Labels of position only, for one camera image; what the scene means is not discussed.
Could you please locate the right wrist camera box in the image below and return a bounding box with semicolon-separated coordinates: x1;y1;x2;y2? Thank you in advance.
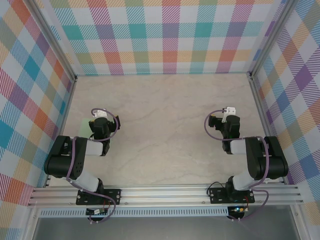
221;106;237;123

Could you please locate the aluminium mounting rail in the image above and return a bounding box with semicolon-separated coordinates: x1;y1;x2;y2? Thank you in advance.
26;183;305;208

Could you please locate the aluminium frame post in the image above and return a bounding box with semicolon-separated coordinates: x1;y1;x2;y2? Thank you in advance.
248;0;300;80
26;0;78;82

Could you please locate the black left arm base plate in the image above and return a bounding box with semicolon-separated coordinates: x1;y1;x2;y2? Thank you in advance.
75;188;122;206

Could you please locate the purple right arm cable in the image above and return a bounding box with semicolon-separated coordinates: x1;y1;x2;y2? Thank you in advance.
204;108;270;223

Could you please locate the aluminium frame leg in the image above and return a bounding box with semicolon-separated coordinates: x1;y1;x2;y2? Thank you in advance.
289;205;309;240
22;207;42;240

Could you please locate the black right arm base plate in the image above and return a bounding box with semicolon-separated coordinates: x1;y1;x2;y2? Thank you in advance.
209;187;256;205

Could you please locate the light green paper sheet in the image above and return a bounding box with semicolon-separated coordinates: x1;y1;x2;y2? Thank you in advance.
78;117;93;138

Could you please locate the slotted grey cable duct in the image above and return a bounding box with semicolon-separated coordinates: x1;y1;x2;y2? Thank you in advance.
38;208;230;218

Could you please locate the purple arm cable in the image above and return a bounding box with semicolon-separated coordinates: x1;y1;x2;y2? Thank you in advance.
204;108;270;223
66;107;120;224

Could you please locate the grey metal panel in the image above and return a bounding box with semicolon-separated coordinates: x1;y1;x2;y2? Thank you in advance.
31;216;301;240

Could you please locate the aluminium side rail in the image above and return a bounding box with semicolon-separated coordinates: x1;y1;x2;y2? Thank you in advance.
248;72;288;186
44;74;78;188

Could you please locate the black left circuit board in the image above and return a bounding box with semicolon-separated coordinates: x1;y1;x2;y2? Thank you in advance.
86;208;108;216

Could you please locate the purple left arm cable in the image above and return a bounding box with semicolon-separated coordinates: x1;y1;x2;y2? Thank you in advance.
66;107;120;224

